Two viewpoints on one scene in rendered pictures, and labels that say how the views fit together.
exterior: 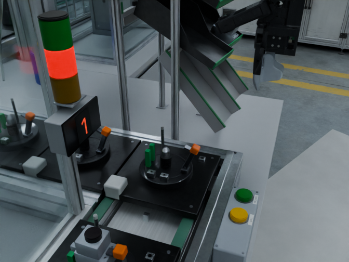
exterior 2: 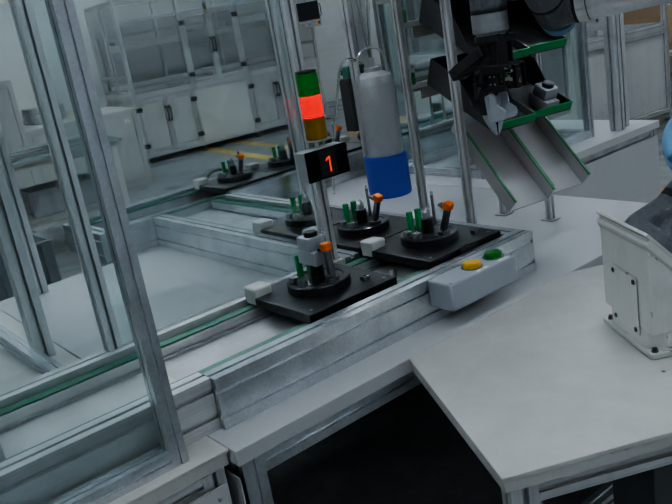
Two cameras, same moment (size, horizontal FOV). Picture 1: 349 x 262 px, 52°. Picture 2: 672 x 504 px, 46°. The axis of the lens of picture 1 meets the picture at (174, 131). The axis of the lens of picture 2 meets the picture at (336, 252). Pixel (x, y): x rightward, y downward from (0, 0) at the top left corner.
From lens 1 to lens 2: 124 cm
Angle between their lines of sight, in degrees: 35
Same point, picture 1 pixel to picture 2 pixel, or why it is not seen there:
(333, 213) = not seen: hidden behind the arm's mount
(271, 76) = (498, 115)
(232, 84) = (572, 169)
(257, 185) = (552, 274)
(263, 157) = (588, 255)
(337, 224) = not seen: hidden behind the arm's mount
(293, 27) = (502, 65)
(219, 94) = (532, 173)
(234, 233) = (456, 274)
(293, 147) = not seen: outside the picture
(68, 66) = (313, 109)
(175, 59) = (458, 125)
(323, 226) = (595, 304)
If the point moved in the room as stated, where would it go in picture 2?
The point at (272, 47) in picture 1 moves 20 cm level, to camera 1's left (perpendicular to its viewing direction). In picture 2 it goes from (491, 86) to (406, 94)
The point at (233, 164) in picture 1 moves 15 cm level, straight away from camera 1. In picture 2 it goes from (510, 237) to (542, 219)
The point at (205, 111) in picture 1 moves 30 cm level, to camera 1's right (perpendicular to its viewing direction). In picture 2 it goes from (497, 185) to (621, 181)
